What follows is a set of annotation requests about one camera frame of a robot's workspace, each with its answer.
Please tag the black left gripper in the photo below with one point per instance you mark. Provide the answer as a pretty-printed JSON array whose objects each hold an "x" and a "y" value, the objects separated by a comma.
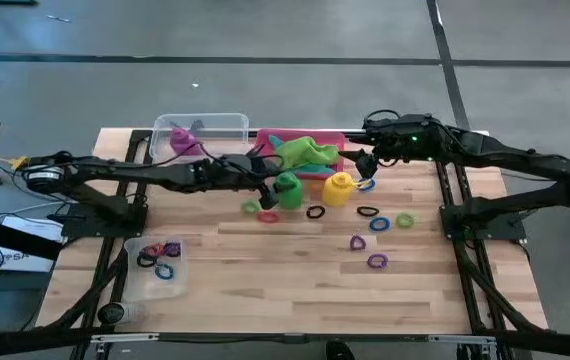
[{"x": 260, "y": 175}]

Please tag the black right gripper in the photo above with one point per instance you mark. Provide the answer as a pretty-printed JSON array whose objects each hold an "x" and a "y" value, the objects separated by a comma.
[{"x": 375, "y": 145}]

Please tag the green sports bottle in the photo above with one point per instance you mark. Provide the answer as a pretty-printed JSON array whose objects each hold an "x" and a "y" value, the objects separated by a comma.
[{"x": 290, "y": 200}]

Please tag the red coil wristband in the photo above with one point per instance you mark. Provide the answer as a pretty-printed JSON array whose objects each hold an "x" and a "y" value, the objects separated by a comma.
[
  {"x": 151, "y": 247},
  {"x": 260, "y": 218}
]

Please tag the green cloth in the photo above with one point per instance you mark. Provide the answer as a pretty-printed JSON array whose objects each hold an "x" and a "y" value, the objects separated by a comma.
[{"x": 305, "y": 152}]

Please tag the yellow sports bottle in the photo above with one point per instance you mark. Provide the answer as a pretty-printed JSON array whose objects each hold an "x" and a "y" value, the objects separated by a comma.
[{"x": 336, "y": 192}]

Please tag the green coil wristband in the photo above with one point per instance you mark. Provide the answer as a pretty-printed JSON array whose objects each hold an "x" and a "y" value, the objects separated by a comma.
[
  {"x": 398, "y": 220},
  {"x": 243, "y": 207}
]

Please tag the blue coil wristband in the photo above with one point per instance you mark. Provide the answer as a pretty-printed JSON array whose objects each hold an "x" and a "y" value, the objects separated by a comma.
[
  {"x": 156, "y": 272},
  {"x": 372, "y": 186},
  {"x": 371, "y": 224}
]

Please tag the purple coil wristband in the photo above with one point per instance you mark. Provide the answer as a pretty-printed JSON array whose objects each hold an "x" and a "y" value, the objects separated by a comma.
[
  {"x": 174, "y": 248},
  {"x": 351, "y": 244},
  {"x": 369, "y": 261}
]

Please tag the purple sports bottle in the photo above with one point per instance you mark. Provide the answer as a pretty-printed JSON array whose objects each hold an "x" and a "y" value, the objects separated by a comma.
[{"x": 182, "y": 142}]

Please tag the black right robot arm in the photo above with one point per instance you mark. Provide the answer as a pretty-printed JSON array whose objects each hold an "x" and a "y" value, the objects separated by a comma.
[{"x": 515, "y": 152}]

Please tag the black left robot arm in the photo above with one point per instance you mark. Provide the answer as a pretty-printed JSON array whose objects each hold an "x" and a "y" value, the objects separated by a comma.
[{"x": 140, "y": 172}]

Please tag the pink plastic bin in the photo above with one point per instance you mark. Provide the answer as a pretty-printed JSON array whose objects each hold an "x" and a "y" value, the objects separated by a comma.
[{"x": 332, "y": 137}]

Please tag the large clear plastic bin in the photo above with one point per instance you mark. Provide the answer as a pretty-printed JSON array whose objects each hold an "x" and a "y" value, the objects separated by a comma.
[{"x": 225, "y": 127}]

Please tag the small clear plastic container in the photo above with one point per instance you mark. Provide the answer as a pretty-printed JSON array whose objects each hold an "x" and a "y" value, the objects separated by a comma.
[{"x": 165, "y": 290}]

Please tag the person's foot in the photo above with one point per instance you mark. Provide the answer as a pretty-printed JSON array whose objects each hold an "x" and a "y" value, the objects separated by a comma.
[{"x": 339, "y": 351}]

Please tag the white beverage can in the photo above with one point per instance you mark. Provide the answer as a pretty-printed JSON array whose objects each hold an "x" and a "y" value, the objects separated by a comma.
[{"x": 112, "y": 313}]

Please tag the white cardboard box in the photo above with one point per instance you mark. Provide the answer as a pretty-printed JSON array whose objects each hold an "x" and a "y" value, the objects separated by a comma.
[{"x": 15, "y": 262}]

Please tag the grey floor scrap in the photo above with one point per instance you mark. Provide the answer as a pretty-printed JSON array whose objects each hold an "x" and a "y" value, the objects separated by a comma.
[{"x": 59, "y": 19}]

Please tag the black metal rig frame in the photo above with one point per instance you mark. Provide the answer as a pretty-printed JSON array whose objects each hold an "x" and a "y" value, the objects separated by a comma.
[{"x": 450, "y": 190}]

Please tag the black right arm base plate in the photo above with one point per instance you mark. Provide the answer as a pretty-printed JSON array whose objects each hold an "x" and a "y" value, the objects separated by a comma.
[{"x": 505, "y": 232}]

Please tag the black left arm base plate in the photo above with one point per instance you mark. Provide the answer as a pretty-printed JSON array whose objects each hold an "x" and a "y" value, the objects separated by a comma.
[{"x": 80, "y": 225}]

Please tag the silver frame bracket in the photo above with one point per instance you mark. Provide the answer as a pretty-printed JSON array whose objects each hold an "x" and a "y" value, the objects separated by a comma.
[
  {"x": 460, "y": 339},
  {"x": 125, "y": 338}
]

